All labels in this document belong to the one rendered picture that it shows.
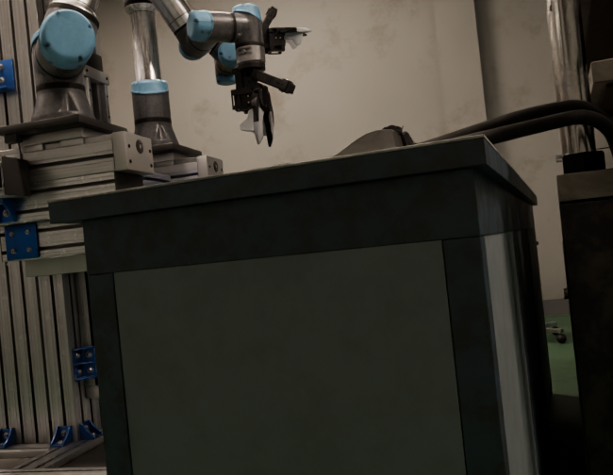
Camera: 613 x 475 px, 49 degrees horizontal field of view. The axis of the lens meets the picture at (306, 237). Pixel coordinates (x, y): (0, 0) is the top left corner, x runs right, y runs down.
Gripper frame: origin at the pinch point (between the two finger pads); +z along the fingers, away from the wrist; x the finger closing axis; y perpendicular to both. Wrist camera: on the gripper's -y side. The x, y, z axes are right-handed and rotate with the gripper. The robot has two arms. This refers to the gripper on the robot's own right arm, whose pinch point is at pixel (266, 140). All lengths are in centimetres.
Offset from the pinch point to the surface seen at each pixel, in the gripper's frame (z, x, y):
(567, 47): -10, -3, -74
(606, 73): -4, -9, -82
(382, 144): 6.9, 8.7, -32.5
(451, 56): -106, -357, -5
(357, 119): -71, -360, 74
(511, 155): -27, -374, -40
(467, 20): -131, -359, -19
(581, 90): 0, -3, -76
